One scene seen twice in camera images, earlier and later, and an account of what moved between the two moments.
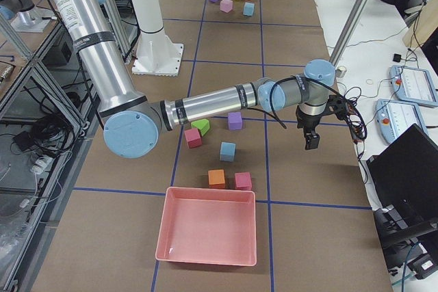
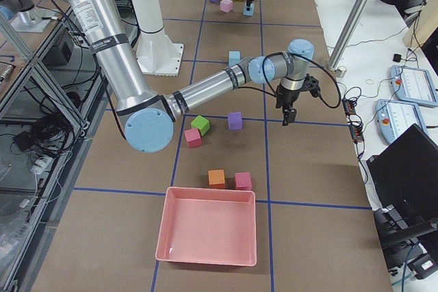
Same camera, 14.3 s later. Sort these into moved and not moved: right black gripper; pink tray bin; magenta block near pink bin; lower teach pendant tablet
Moved: right black gripper
Not moved: magenta block near pink bin; lower teach pendant tablet; pink tray bin
